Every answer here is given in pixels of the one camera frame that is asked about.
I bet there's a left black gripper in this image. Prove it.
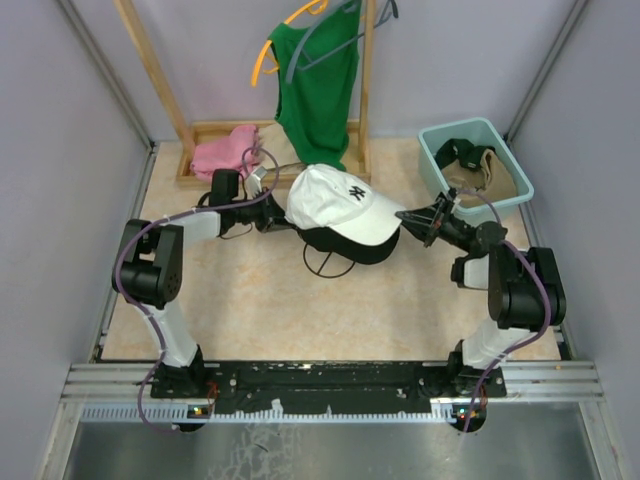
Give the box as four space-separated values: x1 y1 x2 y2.
230 186 298 233

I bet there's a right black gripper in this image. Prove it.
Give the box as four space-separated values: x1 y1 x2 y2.
395 199 474 255

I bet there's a white cap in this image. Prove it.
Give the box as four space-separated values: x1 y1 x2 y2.
285 164 404 246

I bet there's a black cap gold logo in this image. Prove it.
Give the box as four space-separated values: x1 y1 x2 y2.
297 228 400 265

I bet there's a black wire hat stand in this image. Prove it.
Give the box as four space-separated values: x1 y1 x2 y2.
302 244 356 280

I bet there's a khaki cap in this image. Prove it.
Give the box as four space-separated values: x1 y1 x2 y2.
442 146 517 204

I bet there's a wooden clothes rack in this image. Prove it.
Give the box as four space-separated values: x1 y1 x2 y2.
114 1 375 190

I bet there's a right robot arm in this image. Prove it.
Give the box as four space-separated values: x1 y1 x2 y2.
396 192 567 396

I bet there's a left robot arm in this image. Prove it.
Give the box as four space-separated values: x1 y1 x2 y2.
112 167 289 397

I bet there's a beige folded cloth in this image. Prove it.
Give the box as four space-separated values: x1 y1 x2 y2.
249 123 306 174

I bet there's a pink folded cloth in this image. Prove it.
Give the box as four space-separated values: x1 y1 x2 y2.
190 125 260 183

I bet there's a light blue plastic bin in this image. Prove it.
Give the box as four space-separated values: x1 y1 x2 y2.
418 117 534 225

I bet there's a green tank top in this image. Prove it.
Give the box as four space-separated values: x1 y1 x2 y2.
270 3 362 171

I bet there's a yellow clothes hanger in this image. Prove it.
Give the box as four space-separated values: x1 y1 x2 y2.
250 0 329 88

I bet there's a grey-blue clothes hanger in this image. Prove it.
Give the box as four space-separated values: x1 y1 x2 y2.
286 0 400 85

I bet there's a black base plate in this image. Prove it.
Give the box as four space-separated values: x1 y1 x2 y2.
151 361 506 415

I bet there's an aluminium rail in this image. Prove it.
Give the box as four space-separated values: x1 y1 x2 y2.
61 361 604 431

